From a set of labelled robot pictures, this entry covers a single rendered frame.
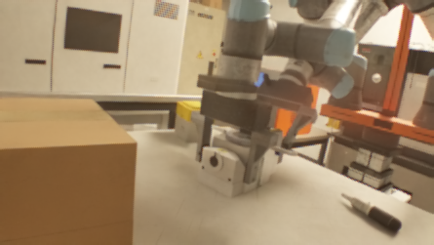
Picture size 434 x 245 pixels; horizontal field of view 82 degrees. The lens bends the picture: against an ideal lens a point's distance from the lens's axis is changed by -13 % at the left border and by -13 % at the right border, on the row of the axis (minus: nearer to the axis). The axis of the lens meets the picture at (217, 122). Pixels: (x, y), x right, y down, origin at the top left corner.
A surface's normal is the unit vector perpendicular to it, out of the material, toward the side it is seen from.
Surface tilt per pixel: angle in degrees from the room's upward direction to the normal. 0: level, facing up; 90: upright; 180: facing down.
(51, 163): 90
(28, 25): 90
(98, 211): 90
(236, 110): 90
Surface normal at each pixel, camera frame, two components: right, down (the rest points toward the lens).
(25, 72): 0.61, 0.26
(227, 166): -0.63, 0.08
